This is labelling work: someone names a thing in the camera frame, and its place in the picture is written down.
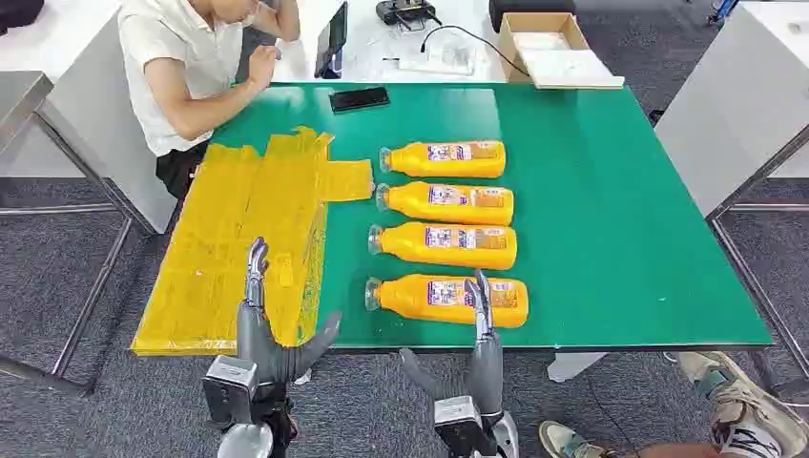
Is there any white foam board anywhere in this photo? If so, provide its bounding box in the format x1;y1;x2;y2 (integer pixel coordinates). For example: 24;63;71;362
514;49;626;91

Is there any white table with steel frame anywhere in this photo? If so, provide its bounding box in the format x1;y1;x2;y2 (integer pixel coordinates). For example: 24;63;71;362
653;0;809;400

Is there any black stool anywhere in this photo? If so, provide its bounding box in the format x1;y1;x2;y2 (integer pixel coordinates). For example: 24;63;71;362
487;0;577;33

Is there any dark standing tablet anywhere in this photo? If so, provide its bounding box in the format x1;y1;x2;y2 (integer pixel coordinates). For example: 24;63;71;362
314;1;349;80

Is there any black smartphone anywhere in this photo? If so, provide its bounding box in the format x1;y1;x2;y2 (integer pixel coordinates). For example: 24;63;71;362
328;86;391;115

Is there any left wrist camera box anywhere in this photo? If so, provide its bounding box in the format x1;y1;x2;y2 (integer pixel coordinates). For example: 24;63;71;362
201;355;259;426

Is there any black cable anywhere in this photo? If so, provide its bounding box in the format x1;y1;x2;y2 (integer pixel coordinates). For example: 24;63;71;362
420;24;530;77

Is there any person's pale sneaker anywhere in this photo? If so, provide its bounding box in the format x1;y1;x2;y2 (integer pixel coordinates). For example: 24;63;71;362
538;421;610;458
675;351;809;458

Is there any green table mat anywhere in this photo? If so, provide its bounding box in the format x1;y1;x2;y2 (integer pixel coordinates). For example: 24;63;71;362
208;82;774;351

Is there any person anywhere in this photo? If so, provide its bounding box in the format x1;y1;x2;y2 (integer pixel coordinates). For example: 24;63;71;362
117;0;302;202

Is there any black remote controller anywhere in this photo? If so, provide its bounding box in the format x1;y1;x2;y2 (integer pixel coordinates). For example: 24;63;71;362
376;0;443;31

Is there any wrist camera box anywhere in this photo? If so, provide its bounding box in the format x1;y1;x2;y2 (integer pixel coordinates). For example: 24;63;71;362
201;355;259;426
433;396;499;458

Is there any blue object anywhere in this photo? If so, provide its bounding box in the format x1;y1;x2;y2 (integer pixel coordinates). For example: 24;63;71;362
707;0;740;27

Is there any orange drink bottle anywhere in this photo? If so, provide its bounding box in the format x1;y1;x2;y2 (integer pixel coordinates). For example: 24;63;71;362
379;139;508;179
368;220;519;272
375;181;515;227
364;273;530;329

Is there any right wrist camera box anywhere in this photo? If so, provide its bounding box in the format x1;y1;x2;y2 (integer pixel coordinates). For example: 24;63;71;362
433;396;499;458

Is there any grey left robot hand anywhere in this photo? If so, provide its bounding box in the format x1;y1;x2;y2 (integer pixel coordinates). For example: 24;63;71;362
235;237;342;386

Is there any black bag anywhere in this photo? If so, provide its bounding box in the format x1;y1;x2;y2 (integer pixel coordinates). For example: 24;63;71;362
0;0;46;36

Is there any white power strip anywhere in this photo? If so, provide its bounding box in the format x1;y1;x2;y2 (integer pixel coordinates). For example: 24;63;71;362
398;53;476;77

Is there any yellow plastic sheet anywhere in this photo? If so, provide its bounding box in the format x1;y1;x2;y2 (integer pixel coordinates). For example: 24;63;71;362
131;126;375;357

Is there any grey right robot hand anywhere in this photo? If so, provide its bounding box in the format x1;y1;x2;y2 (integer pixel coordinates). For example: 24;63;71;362
398;269;506;415

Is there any cardboard box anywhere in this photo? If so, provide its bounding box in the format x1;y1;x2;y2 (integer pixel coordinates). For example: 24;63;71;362
497;12;592;84

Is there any white side table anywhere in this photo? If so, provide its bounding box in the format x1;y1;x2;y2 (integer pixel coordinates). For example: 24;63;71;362
0;0;178;236

